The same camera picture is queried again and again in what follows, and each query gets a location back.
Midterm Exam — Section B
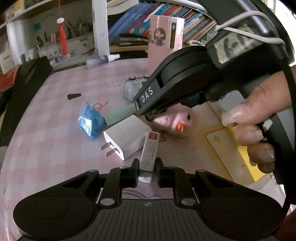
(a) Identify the mint green case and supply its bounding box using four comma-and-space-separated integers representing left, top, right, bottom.
104, 104, 137, 126

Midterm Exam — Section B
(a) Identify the black keyboard case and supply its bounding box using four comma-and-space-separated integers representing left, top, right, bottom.
1, 57, 52, 147

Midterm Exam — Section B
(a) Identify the pink cartoon humidifier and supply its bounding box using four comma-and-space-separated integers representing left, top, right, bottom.
147, 15, 185, 75

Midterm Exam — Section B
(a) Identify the blue foil packet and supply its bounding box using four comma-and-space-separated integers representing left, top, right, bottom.
78, 102, 106, 139

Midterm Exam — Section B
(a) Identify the yellow box lid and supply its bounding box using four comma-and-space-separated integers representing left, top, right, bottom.
206, 90, 295, 182

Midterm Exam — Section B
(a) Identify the white USB charger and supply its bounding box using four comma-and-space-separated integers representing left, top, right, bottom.
101, 115, 152, 161

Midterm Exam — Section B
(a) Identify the small black cap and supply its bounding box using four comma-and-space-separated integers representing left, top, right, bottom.
67, 93, 81, 100

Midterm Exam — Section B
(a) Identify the white wooden bookshelf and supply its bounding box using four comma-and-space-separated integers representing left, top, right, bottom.
1, 1, 216, 71

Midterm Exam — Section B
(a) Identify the pink plush chick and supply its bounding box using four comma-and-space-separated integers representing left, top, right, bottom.
152, 104, 197, 137

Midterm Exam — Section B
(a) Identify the blue spray bottle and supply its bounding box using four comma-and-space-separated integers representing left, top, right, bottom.
86, 54, 120, 70

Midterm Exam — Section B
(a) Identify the white lip balm tube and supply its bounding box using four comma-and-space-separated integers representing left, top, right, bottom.
138, 132, 160, 184

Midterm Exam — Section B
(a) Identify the grey toy truck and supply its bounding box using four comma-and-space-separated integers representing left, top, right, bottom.
124, 74, 150, 101

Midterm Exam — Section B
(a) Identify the person's right hand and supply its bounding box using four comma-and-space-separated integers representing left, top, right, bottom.
222, 71, 292, 174

